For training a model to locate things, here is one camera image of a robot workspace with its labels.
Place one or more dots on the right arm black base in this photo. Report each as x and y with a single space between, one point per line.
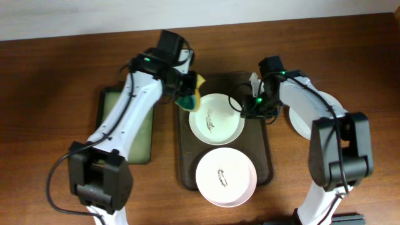
340 219

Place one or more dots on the white plate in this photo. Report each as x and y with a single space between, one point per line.
226 177
300 122
216 122

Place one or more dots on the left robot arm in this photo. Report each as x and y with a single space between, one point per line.
99 173

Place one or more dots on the black soapy water tray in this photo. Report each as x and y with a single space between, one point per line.
140 152

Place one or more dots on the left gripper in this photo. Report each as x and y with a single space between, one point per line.
189 83

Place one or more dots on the yellow green sponge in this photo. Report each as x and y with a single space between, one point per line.
191 102

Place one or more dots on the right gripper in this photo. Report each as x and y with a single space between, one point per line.
254 112

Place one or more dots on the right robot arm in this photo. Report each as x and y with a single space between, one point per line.
340 150

